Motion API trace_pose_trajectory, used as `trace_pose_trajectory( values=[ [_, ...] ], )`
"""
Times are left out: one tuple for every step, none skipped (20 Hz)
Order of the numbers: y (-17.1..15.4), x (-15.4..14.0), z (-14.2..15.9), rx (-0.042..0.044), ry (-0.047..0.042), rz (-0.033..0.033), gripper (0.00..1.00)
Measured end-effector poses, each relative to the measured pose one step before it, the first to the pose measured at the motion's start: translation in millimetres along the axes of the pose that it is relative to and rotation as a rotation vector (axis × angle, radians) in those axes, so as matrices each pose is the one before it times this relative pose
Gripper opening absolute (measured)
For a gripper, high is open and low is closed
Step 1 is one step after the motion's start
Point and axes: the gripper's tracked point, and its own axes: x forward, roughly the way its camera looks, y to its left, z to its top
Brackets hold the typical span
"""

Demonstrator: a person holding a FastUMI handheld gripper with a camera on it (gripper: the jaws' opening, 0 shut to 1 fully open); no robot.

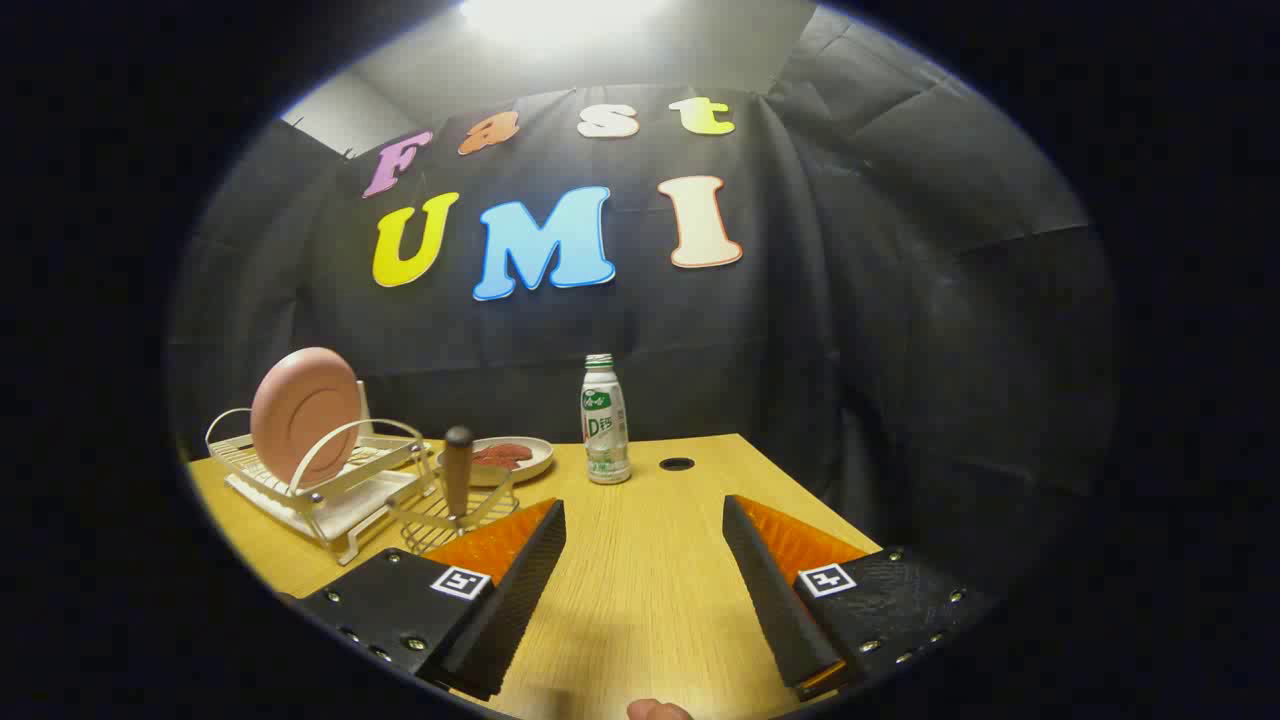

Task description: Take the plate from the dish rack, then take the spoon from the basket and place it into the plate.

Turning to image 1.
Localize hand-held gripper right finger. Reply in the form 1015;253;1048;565
722;494;1001;701

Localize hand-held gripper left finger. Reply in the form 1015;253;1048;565
295;498;567;701

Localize metal wire basket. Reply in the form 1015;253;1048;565
385;462;521;556

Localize wooden handled spoon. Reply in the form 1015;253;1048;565
443;426;475;523

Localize white wire dish rack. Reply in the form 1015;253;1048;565
205;380;441;566

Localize pink plate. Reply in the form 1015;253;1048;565
250;347;363;488

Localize beige round plate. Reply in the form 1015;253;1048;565
437;436;555;487

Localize white drip tray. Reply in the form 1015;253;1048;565
225;465;421;546

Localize white green drink bottle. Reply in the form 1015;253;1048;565
581;353;632;486

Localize black backdrop cloth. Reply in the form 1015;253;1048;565
165;10;1121;601

